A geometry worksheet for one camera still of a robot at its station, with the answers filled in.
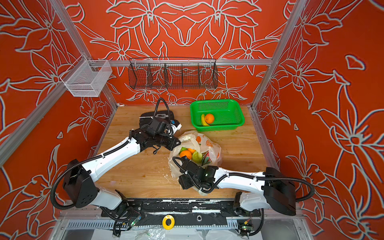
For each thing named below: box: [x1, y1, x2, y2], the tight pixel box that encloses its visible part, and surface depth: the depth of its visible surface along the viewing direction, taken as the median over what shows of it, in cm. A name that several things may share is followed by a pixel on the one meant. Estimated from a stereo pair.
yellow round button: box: [162, 214, 176, 230], surface depth 70 cm
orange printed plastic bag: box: [168, 130, 223, 179], surface depth 80 cm
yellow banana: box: [201, 113, 210, 127], surface depth 108 cm
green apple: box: [192, 151, 203, 164], surface depth 87 cm
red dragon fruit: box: [204, 150, 212, 165], surface depth 85 cm
